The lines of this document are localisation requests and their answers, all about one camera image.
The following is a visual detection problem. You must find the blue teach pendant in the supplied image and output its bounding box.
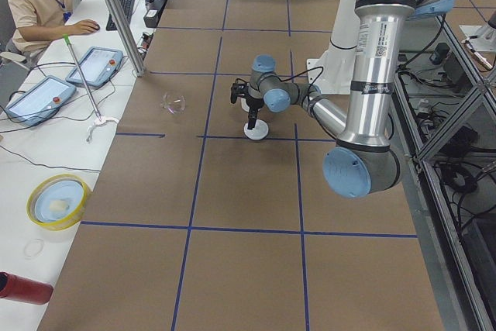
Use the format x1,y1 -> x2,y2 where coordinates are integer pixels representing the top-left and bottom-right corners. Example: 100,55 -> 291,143
78,47 -> 124,89
5,75 -> 77,127

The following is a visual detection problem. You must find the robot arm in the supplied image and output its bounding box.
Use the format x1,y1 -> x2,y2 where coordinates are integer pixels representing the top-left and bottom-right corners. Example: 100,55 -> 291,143
231,0 -> 455,198

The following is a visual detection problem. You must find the red cylindrical bottle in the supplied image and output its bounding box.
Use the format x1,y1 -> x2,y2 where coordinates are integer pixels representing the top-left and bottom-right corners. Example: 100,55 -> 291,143
1,272 -> 53,305

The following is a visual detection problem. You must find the metal rod green tip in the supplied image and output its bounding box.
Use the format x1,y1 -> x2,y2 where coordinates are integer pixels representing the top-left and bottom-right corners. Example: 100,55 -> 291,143
63,34 -> 102,122

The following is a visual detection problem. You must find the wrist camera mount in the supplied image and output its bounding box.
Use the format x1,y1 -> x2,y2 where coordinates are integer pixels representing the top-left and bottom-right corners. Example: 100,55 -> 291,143
230,78 -> 249,104

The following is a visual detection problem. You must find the aluminium frame post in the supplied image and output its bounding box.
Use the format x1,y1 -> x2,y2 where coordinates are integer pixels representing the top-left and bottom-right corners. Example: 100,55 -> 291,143
105,0 -> 145,77

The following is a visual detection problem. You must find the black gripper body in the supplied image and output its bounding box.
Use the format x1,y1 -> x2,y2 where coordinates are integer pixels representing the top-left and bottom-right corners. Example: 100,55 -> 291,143
245,94 -> 264,112

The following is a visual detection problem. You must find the white enamel cup blue rim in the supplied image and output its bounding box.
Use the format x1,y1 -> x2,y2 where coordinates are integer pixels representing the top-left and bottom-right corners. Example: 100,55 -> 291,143
240,98 -> 250,112

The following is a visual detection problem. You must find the brown paper table mat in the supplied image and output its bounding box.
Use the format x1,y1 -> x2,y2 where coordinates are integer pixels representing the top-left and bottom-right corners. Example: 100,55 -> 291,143
40,0 -> 443,330

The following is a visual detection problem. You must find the near blue teach pendant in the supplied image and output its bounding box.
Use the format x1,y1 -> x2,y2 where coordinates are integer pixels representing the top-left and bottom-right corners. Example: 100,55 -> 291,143
5,75 -> 77,127

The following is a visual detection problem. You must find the black computer box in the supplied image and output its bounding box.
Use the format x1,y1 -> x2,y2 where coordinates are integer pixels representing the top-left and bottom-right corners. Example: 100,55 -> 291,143
143,0 -> 166,29

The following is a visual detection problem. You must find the white enamel cup lid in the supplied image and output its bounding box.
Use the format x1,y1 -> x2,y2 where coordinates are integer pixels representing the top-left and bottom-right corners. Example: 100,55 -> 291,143
243,119 -> 269,141

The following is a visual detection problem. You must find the far blue teach pendant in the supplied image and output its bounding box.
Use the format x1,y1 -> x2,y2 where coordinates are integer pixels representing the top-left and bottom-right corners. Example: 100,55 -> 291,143
78,47 -> 124,89

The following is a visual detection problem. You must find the seated person beige shirt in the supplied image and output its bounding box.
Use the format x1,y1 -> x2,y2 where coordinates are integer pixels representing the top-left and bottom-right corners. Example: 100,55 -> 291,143
8,0 -> 100,58

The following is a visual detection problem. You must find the black keyboard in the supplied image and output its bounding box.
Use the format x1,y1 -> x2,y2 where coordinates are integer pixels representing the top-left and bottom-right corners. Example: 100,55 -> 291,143
105,0 -> 136,33

